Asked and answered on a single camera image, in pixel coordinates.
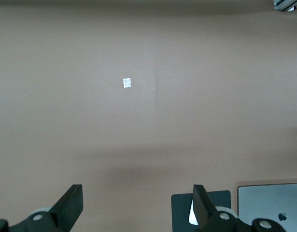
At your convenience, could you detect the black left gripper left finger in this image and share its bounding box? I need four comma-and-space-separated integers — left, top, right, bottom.
0, 184, 84, 232

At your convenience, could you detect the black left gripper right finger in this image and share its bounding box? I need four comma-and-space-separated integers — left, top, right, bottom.
193, 184, 288, 232

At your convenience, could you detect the white computer mouse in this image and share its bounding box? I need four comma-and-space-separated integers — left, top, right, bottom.
188, 197, 199, 225

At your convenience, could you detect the black mouse pad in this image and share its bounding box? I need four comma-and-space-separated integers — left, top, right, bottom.
171, 190, 231, 232

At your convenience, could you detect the silver Apple laptop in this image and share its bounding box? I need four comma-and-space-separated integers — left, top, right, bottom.
237, 183, 297, 232

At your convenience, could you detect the aluminium profile post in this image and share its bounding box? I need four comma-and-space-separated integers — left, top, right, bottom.
273, 0, 297, 11

